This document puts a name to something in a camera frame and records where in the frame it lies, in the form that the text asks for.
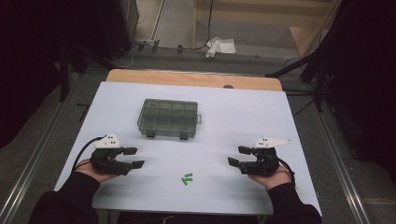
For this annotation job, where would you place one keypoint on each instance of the wooden table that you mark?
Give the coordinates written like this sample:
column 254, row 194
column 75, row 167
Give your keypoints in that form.
column 174, row 78

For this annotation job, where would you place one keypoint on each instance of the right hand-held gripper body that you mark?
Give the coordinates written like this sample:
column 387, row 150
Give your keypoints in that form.
column 264, row 165

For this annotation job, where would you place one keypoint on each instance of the metal floor rail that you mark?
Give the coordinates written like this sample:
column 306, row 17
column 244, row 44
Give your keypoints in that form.
column 342, row 174
column 34, row 158

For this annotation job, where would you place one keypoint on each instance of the light wooden frame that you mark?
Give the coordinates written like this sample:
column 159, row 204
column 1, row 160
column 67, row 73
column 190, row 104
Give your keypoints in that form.
column 264, row 12

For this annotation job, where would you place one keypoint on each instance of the black metal stand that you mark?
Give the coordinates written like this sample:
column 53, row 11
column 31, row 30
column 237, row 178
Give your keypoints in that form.
column 317, row 81
column 64, row 77

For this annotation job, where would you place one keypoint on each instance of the crumpled white paper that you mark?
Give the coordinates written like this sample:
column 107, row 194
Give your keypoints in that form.
column 221, row 46

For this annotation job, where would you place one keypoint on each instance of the person's right hand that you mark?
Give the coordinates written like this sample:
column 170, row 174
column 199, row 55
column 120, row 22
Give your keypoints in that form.
column 275, row 180

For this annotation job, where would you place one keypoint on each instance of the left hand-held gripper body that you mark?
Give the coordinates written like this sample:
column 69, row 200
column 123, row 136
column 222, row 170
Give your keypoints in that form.
column 106, row 163

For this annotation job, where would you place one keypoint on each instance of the black cabinet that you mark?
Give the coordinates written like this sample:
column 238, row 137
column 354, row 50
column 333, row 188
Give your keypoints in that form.
column 118, row 25

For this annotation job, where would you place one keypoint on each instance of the translucent grey compartment box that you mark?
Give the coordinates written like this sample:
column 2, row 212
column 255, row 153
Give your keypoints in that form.
column 168, row 118

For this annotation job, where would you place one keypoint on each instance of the person's left hand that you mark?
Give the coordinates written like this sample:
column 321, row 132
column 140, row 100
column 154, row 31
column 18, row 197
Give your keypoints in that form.
column 85, row 168

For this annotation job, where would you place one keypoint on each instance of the white board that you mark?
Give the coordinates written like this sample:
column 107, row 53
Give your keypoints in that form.
column 236, row 118

